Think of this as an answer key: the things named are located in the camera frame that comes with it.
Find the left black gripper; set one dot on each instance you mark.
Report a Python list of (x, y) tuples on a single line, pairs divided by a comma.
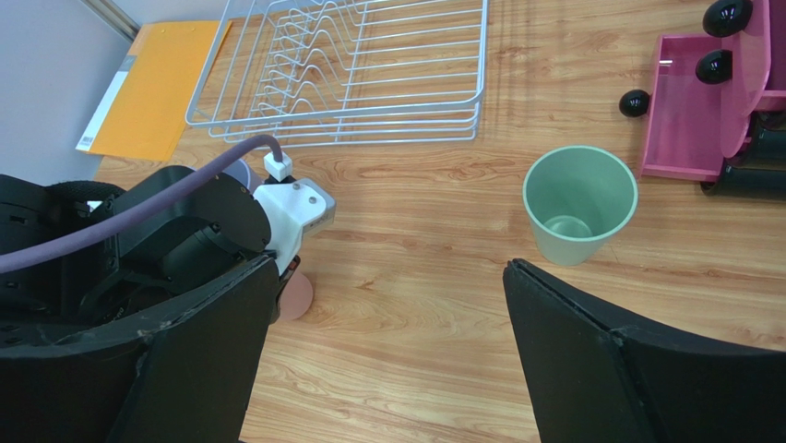
[(195, 240)]

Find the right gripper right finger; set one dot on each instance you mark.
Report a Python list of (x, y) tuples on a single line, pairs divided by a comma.
[(597, 372)]

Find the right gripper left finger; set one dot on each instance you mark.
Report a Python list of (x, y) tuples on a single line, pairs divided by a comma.
[(180, 371)]

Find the pink cup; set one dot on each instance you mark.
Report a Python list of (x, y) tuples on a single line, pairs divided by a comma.
[(296, 298)]

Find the purple cup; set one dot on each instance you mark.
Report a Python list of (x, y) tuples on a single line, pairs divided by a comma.
[(244, 174)]

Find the green cup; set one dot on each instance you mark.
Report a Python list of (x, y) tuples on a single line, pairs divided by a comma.
[(577, 198)]

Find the orange folder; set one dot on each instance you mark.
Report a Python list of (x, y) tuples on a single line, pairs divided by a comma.
[(142, 113)]

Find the magenta plastic holder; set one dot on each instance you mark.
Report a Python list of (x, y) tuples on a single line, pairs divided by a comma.
[(708, 88)]

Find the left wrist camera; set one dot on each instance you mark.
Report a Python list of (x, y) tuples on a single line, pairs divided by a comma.
[(294, 210)]

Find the white wire dish rack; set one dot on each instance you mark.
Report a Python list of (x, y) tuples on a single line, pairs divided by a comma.
[(341, 73)]

